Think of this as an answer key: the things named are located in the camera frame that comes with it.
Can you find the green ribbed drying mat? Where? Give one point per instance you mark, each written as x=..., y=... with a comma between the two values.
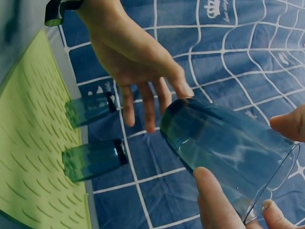
x=35, y=124

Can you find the black wrist band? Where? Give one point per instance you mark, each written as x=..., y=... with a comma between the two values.
x=56, y=12

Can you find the blue drinking glass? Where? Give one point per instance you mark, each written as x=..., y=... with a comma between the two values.
x=214, y=143
x=93, y=161
x=88, y=109

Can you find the person's left hand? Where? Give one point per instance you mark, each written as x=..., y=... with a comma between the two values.
x=124, y=47

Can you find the person's right hand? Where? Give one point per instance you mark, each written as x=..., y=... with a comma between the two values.
x=290, y=124

